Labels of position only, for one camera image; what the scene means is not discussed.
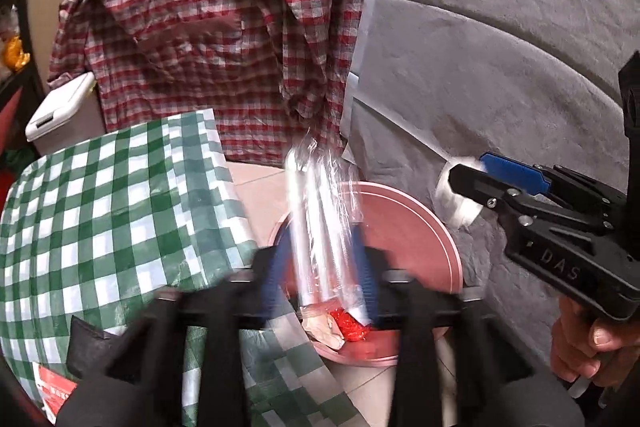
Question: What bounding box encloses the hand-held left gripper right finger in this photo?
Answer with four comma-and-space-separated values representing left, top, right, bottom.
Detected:
350, 224, 586, 427

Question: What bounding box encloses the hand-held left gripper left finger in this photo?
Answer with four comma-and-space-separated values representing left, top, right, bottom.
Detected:
60, 224, 301, 427

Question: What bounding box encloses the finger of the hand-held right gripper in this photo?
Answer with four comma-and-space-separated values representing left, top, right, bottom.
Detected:
447, 163, 616, 233
479, 151, 628, 208

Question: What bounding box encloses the white tissue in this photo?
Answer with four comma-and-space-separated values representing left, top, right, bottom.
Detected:
434, 155, 488, 228

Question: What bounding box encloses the red wrapper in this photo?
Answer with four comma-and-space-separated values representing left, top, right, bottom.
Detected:
327, 299, 373, 343

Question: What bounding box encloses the long clear plastic wrapper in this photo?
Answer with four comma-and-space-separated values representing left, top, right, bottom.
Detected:
282, 127, 371, 323

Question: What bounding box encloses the pink plastic bucket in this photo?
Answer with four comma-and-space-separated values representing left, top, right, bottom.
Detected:
265, 181, 465, 367

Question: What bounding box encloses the person's right hand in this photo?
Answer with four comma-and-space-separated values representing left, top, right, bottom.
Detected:
550, 294, 640, 390

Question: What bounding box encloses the crumpled beige paper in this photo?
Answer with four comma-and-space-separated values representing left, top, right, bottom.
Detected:
302, 307, 347, 350

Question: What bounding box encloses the grey sofa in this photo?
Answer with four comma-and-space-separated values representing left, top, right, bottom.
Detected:
342, 0, 640, 388

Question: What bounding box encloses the green checkered tablecloth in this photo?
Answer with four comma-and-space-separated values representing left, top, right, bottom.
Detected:
0, 109, 371, 427

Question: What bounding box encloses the black packet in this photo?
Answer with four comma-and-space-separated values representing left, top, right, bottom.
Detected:
67, 316, 117, 379

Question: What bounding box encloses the red plaid shirt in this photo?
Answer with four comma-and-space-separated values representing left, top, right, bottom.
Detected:
47, 0, 381, 168

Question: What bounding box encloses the red printed packet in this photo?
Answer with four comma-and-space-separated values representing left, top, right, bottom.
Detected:
34, 363, 78, 425

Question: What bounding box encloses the white lidded bin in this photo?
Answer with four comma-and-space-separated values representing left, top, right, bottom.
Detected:
25, 72, 108, 152

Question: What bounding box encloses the black shelf rack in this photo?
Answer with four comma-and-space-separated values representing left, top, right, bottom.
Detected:
0, 0, 48, 168

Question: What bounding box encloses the yellow figurine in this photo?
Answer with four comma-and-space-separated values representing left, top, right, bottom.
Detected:
1, 34, 31, 70

